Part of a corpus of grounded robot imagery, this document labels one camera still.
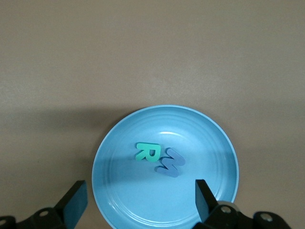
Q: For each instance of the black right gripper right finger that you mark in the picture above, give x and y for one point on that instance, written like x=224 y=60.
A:
x=205 y=202

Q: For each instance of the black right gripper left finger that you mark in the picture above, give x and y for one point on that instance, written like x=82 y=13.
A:
x=71 y=205

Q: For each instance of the blue foam capital letter M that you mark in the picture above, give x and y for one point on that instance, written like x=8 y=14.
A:
x=177 y=158

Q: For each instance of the teal foam letter R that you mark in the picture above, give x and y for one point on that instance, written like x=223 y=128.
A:
x=140 y=152

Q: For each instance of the blue plate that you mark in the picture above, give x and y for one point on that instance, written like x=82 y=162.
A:
x=143 y=190

